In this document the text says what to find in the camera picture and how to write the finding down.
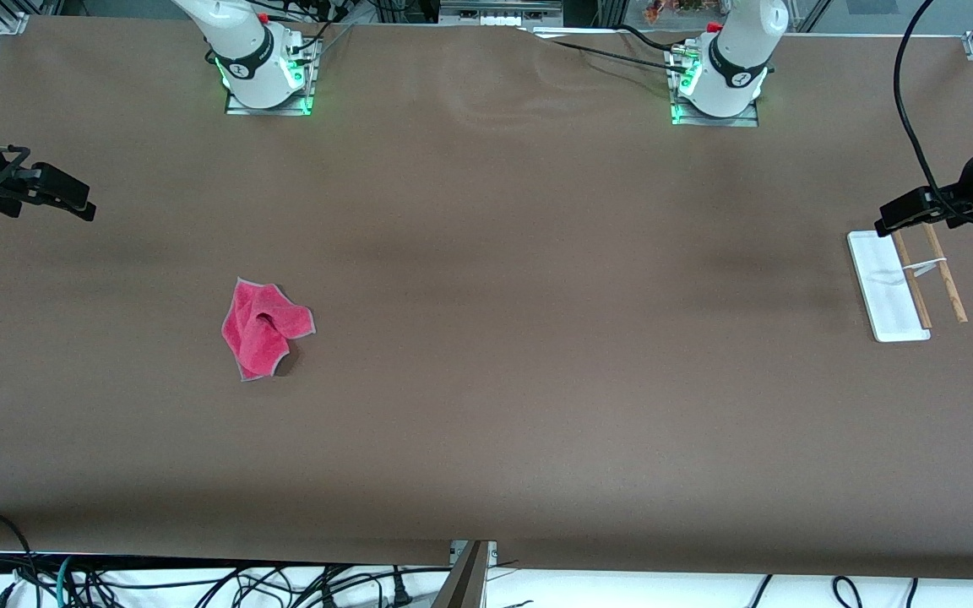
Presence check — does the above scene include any pink towel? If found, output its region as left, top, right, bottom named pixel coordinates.
left=221, top=277, right=317, bottom=383

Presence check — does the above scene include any white rectangular tray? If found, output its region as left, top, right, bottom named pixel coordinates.
left=847, top=221, right=969, bottom=344

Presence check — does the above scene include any white power strip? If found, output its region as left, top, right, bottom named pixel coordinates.
left=440, top=0, right=563, bottom=28

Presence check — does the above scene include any brown table cover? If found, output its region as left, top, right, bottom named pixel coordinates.
left=0, top=15, right=973, bottom=582

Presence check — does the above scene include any black floor power plug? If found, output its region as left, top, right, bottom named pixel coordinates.
left=385, top=564, right=416, bottom=607

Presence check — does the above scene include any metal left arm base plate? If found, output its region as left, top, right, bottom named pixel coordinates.
left=671, top=46, right=759, bottom=128

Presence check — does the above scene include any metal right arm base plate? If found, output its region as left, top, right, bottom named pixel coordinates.
left=225, top=38, right=316, bottom=117

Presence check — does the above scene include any short black table cable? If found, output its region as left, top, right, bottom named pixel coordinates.
left=617, top=24, right=697, bottom=53

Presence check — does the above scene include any long black table cable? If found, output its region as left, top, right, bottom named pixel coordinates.
left=525, top=30, right=692, bottom=75

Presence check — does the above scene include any metal table edge post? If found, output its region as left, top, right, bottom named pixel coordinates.
left=432, top=540, right=497, bottom=608

